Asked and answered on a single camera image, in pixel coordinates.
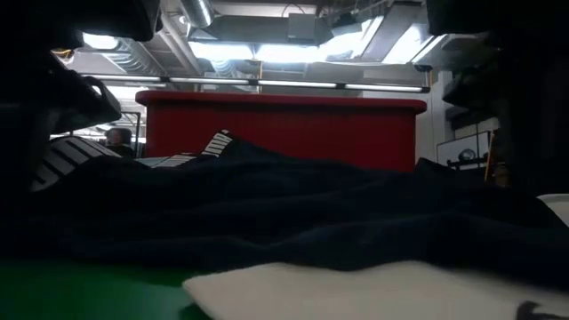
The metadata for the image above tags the white board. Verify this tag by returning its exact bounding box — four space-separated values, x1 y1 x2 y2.
436 131 494 171

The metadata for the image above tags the person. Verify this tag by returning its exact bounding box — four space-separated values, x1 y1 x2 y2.
104 127 137 159

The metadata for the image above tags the grey ceiling box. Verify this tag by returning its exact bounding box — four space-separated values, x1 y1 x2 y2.
287 12 322 45

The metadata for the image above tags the silver ceiling duct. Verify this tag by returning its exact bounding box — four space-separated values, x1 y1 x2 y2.
100 38 155 76

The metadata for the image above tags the red plastic laundry bin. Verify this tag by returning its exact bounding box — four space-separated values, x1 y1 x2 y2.
135 91 428 173

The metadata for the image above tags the round silver vent pipe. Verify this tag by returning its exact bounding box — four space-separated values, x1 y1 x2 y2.
180 0 214 28

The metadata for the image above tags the white printed tote bag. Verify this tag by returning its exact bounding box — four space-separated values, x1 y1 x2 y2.
181 193 569 320

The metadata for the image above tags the navy blue garment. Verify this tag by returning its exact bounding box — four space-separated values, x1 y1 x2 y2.
0 129 569 290

